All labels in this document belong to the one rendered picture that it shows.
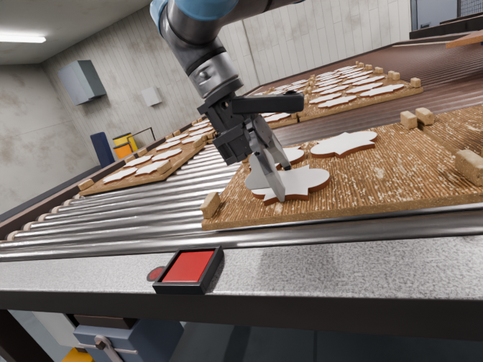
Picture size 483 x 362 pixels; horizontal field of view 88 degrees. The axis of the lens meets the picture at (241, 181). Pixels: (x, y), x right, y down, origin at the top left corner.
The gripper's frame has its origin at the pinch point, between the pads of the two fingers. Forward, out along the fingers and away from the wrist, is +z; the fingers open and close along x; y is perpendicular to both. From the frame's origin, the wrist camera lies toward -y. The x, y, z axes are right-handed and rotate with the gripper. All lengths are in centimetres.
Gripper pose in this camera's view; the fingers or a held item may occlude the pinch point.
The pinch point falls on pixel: (288, 182)
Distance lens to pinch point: 47.1
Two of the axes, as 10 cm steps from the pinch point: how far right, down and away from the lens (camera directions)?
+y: -8.2, 3.8, 4.4
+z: 5.2, 8.2, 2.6
